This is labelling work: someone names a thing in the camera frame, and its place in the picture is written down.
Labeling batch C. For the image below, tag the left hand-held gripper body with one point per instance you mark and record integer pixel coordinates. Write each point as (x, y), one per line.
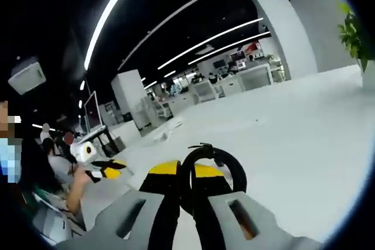
(80, 152)

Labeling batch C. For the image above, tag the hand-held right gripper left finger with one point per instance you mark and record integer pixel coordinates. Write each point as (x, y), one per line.
(108, 226)

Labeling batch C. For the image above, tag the silver computer monitor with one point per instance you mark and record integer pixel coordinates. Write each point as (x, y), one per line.
(93, 112)

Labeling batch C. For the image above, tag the ceiling air conditioner unit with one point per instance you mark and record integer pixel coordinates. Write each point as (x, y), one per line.
(27, 75)

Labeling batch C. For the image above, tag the wide white office chair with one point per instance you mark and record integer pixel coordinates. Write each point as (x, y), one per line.
(255, 77)

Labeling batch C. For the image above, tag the small white office chair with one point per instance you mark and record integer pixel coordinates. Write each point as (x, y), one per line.
(205, 92)

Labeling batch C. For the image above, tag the green potted plant white pot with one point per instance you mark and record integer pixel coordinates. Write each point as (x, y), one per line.
(356, 36)

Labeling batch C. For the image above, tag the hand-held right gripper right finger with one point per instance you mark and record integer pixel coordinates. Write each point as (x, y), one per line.
(218, 220)

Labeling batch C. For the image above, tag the white rolling cabinet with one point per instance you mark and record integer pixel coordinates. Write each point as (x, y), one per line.
(155, 112)

